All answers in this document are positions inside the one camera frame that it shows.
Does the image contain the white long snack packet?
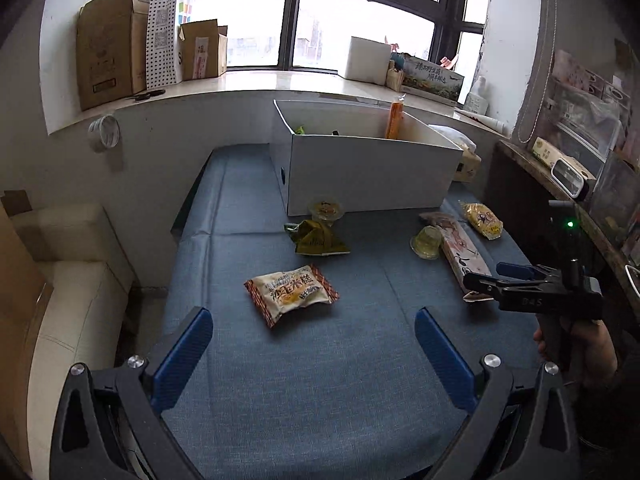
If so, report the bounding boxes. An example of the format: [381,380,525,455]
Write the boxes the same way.
[419,212,491,304]

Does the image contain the yellow round pastry packet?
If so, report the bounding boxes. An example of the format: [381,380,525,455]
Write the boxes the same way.
[460,202,503,240]

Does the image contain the yellow jelly cup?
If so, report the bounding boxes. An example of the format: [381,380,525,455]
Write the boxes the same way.
[410,226,442,260]

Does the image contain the rice cracker packet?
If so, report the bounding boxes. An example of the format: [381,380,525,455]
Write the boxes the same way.
[244,264,340,328]

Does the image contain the olive green snack bag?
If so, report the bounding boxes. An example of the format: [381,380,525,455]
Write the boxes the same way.
[283,220,350,257]

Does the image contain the clear jelly cup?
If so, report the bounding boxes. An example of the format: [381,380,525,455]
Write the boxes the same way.
[308,200,344,223]

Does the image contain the orange snack packet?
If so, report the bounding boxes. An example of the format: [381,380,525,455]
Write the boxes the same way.
[384,94,406,140]

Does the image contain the person's right hand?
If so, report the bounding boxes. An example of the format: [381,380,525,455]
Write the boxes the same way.
[562,320,618,385]

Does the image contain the white digital clock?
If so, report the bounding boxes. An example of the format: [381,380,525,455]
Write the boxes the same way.
[550,157,596,202]

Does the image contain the tissue pack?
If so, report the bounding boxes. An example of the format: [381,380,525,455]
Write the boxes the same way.
[430,125,482,183]

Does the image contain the small cream box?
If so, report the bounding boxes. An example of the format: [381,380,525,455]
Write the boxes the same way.
[532,136,596,180]

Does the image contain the blue table cloth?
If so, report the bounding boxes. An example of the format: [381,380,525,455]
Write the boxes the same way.
[164,145,539,479]

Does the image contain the white rolled tube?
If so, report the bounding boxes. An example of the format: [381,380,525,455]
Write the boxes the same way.
[458,110,512,138]

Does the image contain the brown cardboard sheet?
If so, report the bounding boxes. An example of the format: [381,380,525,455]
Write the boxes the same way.
[0,212,53,469]

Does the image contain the white bottle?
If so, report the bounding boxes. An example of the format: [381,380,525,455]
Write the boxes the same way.
[463,76,488,115]

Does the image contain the printed long gift box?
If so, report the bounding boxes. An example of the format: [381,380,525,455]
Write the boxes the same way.
[401,53,464,105]

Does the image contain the white storage box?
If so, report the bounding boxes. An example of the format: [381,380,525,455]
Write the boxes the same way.
[269,100,462,217]

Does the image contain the wooden pen holder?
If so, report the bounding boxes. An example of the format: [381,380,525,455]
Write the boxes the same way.
[385,60,405,92]

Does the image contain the white tape roll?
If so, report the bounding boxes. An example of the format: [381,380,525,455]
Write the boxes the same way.
[88,115,120,153]

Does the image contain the white foam box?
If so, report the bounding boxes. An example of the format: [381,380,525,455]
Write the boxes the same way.
[337,36,392,86]

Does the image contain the black scissors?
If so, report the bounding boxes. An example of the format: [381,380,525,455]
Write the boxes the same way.
[133,89,166,102]

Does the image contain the small brown cardboard box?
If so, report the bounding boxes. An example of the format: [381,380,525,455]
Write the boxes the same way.
[178,20,228,80]

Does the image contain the large brown cardboard box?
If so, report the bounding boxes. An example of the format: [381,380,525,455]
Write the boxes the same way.
[76,0,151,110]

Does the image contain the white dotted paper bag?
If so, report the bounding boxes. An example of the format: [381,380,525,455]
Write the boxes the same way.
[145,0,201,90]

